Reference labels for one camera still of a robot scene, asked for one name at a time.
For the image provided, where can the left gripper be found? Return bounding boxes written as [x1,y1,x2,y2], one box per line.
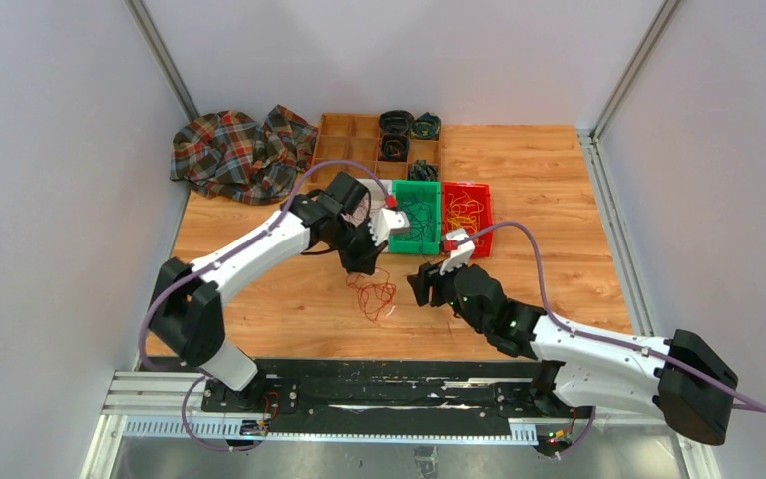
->
[331,218,390,276]

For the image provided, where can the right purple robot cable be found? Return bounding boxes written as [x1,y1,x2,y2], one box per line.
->
[452,221,766,428]

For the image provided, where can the green plastic bin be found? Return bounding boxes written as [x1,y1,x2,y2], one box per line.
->
[388,180,442,256]

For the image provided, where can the rolled green patterned tie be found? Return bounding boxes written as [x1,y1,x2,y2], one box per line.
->
[407,160,439,182]

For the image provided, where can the rolled dark tie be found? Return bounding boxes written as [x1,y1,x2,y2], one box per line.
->
[378,110,414,136]

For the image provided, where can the rolled orange spotted tie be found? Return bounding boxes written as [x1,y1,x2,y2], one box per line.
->
[378,133,410,162]

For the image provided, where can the red plastic bin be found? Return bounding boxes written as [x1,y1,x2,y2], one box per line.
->
[441,182,494,236]

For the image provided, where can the purple wires in green bin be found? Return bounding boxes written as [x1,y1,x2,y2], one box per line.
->
[399,195,439,249]

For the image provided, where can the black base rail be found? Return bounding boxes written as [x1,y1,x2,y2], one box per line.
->
[152,358,668,438]

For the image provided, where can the yellow wires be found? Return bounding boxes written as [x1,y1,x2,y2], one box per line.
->
[444,192,487,240]

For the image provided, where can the rolled teal yellow tie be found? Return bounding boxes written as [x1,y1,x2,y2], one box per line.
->
[411,112,442,141]

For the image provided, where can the wooden compartment tray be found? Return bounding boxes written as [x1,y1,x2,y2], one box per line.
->
[310,113,442,187]

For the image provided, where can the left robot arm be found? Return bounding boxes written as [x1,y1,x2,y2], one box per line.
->
[141,172,409,412]

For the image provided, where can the plaid cloth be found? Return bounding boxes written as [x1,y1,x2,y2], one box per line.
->
[170,105,319,206]

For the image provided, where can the white plastic bin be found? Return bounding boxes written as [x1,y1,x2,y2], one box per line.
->
[350,178,392,225]

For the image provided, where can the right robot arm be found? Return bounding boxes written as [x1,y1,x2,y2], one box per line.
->
[407,263,738,446]

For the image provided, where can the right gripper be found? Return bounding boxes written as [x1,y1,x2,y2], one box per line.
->
[407,253,488,334]

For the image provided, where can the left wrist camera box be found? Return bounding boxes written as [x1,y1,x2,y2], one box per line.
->
[369,208,410,246]

